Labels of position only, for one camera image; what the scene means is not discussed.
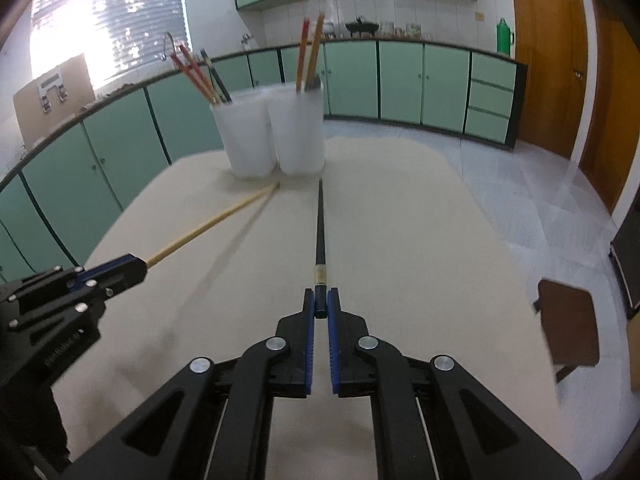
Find brown wooden door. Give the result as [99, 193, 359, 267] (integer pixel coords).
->
[579, 0, 640, 217]
[506, 0, 589, 160]

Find black wok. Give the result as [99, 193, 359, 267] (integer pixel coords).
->
[345, 17, 380, 38]

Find brown stool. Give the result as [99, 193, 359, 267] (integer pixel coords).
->
[533, 279, 601, 385]

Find green thermos flask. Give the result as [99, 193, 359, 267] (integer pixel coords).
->
[496, 17, 516, 55]

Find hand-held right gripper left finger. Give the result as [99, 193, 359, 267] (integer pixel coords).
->
[60, 288, 315, 480]

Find cardboard box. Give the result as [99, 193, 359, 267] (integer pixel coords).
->
[13, 53, 97, 150]

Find white plastic utensil container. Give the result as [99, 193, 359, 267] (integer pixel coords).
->
[265, 82, 327, 176]
[209, 87, 278, 178]

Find green kitchen base cabinets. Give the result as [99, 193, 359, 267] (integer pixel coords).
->
[0, 39, 529, 283]

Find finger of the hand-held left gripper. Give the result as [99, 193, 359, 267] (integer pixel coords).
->
[10, 260, 149, 332]
[0, 254, 142, 307]

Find glass jars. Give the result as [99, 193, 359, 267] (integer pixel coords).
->
[380, 21, 432, 40]

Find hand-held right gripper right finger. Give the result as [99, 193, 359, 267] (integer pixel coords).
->
[327, 287, 583, 480]

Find black chopstick with silver band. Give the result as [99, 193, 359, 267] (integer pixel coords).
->
[200, 49, 233, 105]
[314, 177, 328, 320]

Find louvred window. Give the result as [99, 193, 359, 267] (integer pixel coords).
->
[30, 0, 189, 87]

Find plain wooden chopstick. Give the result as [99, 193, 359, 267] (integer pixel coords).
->
[145, 182, 281, 268]
[306, 10, 326, 88]

